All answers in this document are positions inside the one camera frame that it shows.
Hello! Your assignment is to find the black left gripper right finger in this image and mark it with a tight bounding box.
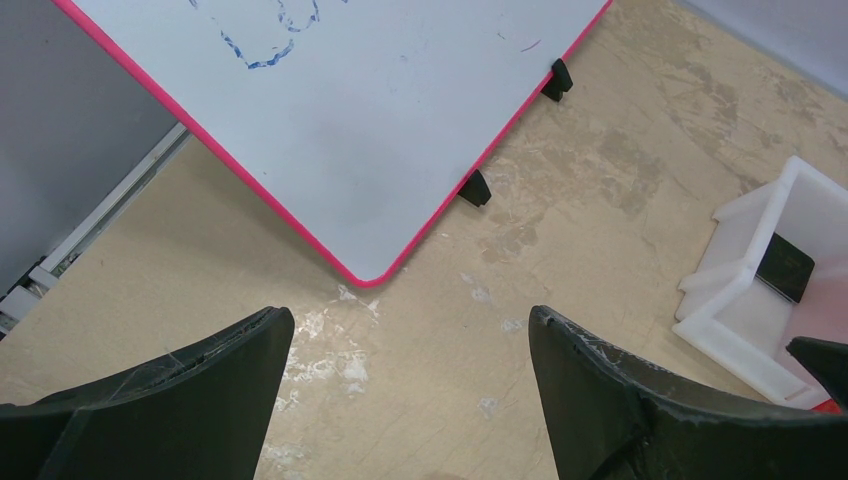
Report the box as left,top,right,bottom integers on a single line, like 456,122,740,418
528,305,847,479

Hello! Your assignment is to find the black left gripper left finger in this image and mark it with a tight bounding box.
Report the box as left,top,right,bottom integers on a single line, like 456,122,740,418
1,307,295,479

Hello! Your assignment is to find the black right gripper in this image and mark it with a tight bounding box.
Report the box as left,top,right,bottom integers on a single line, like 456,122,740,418
786,336,847,411

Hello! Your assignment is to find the white plastic bin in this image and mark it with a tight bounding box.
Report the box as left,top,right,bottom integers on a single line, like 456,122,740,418
673,156,847,410

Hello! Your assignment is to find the pink framed whiteboard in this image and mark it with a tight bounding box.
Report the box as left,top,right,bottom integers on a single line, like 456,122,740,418
59,1,608,287

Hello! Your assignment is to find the black card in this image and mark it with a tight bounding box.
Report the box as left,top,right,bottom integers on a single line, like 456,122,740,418
756,233,815,304

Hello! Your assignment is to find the red plastic bin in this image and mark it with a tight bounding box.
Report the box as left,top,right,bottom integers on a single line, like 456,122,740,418
813,399,842,415

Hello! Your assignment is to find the aluminium frame rail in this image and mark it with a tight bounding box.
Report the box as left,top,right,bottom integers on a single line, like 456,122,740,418
1,123,191,337

